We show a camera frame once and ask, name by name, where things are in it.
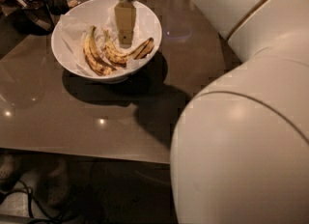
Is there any spotted banana bunch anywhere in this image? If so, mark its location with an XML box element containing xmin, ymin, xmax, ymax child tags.
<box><xmin>103</xmin><ymin>30</ymin><xmax>155</xmax><ymax>66</ymax></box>

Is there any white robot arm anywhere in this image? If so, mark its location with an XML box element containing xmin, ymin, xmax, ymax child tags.
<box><xmin>170</xmin><ymin>0</ymin><xmax>309</xmax><ymax>224</ymax></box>

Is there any left spotted banana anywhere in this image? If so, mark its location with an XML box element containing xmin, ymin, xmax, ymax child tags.
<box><xmin>83</xmin><ymin>26</ymin><xmax>116</xmax><ymax>76</ymax></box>

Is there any black mesh basket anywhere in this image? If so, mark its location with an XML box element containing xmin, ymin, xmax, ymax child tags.
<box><xmin>15</xmin><ymin>0</ymin><xmax>54</xmax><ymax>35</ymax></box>

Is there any black floor cable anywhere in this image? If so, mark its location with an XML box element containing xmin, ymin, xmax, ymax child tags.
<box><xmin>0</xmin><ymin>161</ymin><xmax>98</xmax><ymax>224</ymax></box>

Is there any white perforated clog shoe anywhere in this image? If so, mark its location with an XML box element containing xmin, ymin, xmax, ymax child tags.
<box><xmin>47</xmin><ymin>159</ymin><xmax>70</xmax><ymax>207</ymax></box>

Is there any white ceramic bowl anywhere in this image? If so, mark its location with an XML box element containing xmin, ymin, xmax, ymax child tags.
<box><xmin>50</xmin><ymin>0</ymin><xmax>163</xmax><ymax>84</ymax></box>

